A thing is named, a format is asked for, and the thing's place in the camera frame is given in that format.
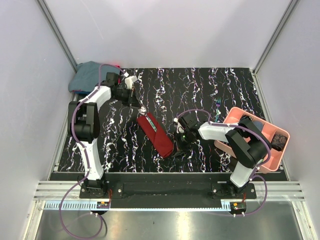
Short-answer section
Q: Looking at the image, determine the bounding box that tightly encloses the fork with teal handle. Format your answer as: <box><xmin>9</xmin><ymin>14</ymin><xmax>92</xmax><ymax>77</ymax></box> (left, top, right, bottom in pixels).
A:
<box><xmin>214</xmin><ymin>97</ymin><xmax>222</xmax><ymax>123</ymax></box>

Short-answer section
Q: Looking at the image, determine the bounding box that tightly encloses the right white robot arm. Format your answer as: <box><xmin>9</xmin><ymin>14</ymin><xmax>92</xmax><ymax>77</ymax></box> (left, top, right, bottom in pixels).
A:
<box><xmin>172</xmin><ymin>115</ymin><xmax>272</xmax><ymax>199</ymax></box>

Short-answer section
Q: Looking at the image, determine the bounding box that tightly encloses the dark red cloth napkin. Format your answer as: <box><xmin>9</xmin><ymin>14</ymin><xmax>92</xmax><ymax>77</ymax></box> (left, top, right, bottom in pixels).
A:
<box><xmin>136</xmin><ymin>112</ymin><xmax>174</xmax><ymax>158</ymax></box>

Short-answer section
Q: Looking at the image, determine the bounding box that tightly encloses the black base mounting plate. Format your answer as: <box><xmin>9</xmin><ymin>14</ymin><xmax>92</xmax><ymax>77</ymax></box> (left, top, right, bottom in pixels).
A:
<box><xmin>79</xmin><ymin>173</ymin><xmax>257</xmax><ymax>211</ymax></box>

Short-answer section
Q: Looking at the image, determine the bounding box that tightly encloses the silver spoon patterned handle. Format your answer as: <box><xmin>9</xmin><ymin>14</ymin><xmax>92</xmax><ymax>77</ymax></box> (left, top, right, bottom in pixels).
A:
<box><xmin>138</xmin><ymin>105</ymin><xmax>157</xmax><ymax>132</ymax></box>

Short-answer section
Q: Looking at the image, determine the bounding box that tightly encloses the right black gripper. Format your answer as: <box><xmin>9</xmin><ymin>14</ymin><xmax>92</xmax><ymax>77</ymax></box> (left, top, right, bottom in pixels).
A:
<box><xmin>172</xmin><ymin>129</ymin><xmax>193</xmax><ymax>158</ymax></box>

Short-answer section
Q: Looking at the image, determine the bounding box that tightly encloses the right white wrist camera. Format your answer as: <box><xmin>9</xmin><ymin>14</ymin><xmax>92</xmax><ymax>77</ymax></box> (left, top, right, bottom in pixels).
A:
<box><xmin>173</xmin><ymin>117</ymin><xmax>185</xmax><ymax>134</ymax></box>

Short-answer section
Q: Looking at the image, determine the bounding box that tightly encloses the right aluminium frame post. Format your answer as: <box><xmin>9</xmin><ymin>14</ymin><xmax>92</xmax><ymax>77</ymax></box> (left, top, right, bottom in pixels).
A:
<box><xmin>252</xmin><ymin>0</ymin><xmax>300</xmax><ymax>74</ymax></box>

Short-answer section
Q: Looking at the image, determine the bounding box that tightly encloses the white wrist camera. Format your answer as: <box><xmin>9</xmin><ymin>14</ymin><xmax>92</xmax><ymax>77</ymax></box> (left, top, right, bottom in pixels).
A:
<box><xmin>123</xmin><ymin>72</ymin><xmax>138</xmax><ymax>90</ymax></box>
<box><xmin>173</xmin><ymin>117</ymin><xmax>185</xmax><ymax>134</ymax></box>

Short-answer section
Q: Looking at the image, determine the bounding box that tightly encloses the aluminium frame post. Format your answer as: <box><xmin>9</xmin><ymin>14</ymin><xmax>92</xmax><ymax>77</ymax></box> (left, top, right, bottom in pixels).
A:
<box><xmin>35</xmin><ymin>0</ymin><xmax>78</xmax><ymax>73</ymax></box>
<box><xmin>252</xmin><ymin>0</ymin><xmax>300</xmax><ymax>74</ymax></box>

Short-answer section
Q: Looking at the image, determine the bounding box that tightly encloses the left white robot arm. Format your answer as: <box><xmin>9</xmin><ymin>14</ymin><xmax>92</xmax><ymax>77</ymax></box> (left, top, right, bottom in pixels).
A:
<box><xmin>67</xmin><ymin>72</ymin><xmax>141</xmax><ymax>198</ymax></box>

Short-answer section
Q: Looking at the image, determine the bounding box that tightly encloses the purple cable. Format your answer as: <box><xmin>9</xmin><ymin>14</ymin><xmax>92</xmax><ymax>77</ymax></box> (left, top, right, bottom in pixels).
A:
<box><xmin>176</xmin><ymin>109</ymin><xmax>272</xmax><ymax>218</ymax></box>
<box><xmin>58</xmin><ymin>63</ymin><xmax>126</xmax><ymax>238</ymax></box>

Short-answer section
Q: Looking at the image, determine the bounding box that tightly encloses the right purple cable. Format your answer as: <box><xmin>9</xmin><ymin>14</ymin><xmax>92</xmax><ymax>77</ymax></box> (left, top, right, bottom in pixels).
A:
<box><xmin>176</xmin><ymin>109</ymin><xmax>272</xmax><ymax>218</ymax></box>

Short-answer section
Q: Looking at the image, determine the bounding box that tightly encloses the folded grey-blue cloth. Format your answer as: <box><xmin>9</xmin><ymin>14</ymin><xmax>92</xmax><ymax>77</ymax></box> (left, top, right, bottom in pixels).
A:
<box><xmin>68</xmin><ymin>61</ymin><xmax>122</xmax><ymax>92</ymax></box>

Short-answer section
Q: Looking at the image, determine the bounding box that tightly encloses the brown patterned rolled sock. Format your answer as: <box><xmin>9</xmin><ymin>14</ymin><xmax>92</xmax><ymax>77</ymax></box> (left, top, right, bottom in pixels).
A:
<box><xmin>271</xmin><ymin>133</ymin><xmax>288</xmax><ymax>152</ymax></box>

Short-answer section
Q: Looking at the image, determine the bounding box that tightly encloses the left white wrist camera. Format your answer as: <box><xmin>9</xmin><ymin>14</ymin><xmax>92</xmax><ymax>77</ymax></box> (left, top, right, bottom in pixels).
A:
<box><xmin>123</xmin><ymin>72</ymin><xmax>138</xmax><ymax>90</ymax></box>

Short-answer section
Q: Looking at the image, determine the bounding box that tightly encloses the pink divided organizer tray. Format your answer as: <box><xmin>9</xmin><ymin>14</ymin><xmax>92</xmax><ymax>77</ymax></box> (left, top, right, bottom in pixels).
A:
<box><xmin>214</xmin><ymin>106</ymin><xmax>291</xmax><ymax>174</ymax></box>

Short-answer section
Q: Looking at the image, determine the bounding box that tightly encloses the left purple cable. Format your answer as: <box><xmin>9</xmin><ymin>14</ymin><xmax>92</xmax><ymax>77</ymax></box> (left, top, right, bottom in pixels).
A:
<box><xmin>58</xmin><ymin>63</ymin><xmax>126</xmax><ymax>238</ymax></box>

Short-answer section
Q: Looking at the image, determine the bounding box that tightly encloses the left aluminium frame post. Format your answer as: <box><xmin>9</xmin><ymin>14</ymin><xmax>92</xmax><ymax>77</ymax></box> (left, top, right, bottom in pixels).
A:
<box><xmin>35</xmin><ymin>0</ymin><xmax>78</xmax><ymax>73</ymax></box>

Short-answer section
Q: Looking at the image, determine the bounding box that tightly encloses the grey-blue rolled sock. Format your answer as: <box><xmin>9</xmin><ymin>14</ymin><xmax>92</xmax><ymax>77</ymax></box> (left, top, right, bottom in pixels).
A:
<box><xmin>253</xmin><ymin>120</ymin><xmax>264</xmax><ymax>132</ymax></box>

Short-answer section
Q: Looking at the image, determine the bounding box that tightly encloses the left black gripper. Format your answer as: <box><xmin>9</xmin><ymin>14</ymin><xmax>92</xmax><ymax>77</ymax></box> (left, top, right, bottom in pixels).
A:
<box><xmin>112</xmin><ymin>86</ymin><xmax>141</xmax><ymax>109</ymax></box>

